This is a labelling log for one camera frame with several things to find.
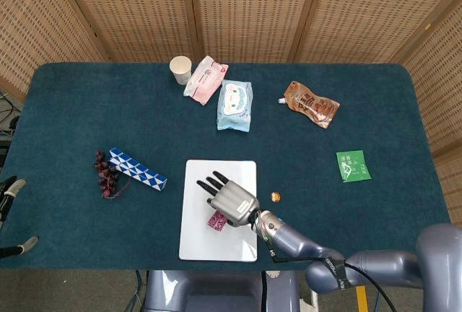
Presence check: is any white board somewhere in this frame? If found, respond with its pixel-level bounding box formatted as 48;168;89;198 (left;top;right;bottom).
178;159;258;262

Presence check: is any dark red grape bunch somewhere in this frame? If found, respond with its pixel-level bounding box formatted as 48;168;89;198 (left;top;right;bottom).
93;150;133;200

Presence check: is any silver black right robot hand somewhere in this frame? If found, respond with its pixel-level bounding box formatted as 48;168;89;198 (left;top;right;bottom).
196;170;261;228

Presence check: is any blue white snake cube toy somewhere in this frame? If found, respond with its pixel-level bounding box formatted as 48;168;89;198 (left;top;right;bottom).
108;147;168;193

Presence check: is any magenta patterned packet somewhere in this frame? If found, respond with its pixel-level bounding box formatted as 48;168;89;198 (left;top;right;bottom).
207;210;228;232

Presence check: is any teal tablecloth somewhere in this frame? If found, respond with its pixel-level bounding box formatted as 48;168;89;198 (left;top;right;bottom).
0;61;452;272

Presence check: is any pink wet wipes pack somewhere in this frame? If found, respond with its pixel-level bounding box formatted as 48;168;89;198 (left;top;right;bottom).
183;56;230;106

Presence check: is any light blue wet wipes pack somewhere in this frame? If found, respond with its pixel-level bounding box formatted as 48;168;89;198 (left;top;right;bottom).
216;79;253;132

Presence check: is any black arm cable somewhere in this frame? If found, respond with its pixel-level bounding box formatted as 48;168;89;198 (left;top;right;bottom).
266;238;398;312

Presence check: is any black grey left robot hand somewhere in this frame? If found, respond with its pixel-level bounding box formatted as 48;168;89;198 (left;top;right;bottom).
0;178;40;259

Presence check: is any woven bamboo folding screen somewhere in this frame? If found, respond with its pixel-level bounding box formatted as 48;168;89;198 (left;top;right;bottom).
0;0;462;226

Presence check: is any grey robot torso base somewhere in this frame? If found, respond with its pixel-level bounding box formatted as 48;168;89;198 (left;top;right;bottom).
144;270;300;312

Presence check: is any brown spout pouch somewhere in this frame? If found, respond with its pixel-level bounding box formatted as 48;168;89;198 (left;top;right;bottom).
277;80;341;129

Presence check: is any green tea packet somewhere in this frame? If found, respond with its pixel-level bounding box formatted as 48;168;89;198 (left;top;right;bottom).
336;149;372;183

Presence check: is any white paper cup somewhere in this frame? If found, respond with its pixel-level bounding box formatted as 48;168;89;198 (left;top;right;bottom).
169;56;192;86

